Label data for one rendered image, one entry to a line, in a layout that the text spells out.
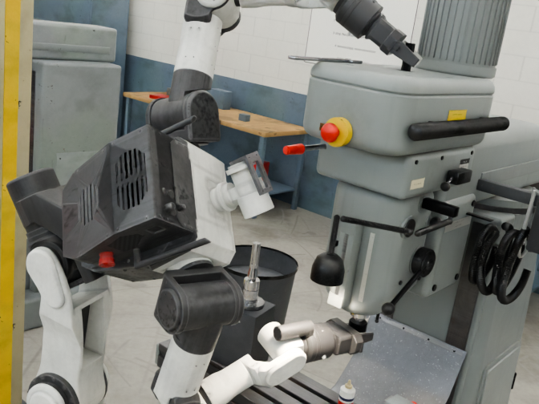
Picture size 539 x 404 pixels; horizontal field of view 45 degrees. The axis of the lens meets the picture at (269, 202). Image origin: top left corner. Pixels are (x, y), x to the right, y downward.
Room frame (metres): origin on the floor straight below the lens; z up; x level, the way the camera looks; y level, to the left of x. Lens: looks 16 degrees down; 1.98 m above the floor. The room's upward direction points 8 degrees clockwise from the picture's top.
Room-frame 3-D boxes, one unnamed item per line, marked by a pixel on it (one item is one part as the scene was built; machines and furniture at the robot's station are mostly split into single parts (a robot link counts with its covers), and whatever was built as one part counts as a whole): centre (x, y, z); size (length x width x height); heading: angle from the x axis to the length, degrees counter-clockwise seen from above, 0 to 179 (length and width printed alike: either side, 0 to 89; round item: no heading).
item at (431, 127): (1.45, -0.40, 1.79); 0.45 x 0.04 x 0.04; 141
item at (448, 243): (1.66, -0.39, 1.47); 0.24 x 0.19 x 0.26; 51
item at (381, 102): (1.52, -0.27, 1.81); 0.47 x 0.26 x 0.16; 141
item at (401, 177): (1.54, -0.29, 1.68); 0.34 x 0.24 x 0.10; 141
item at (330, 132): (1.31, -0.10, 1.76); 0.04 x 0.03 x 0.04; 51
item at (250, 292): (1.76, 0.02, 1.19); 0.05 x 0.05 x 0.06
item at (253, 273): (1.76, 0.02, 1.29); 0.03 x 0.03 x 0.11
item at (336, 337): (1.46, -0.19, 1.23); 0.13 x 0.12 x 0.10; 36
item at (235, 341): (1.78, 0.06, 1.07); 0.22 x 0.12 x 0.20; 62
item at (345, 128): (1.33, -0.12, 1.76); 0.06 x 0.02 x 0.06; 51
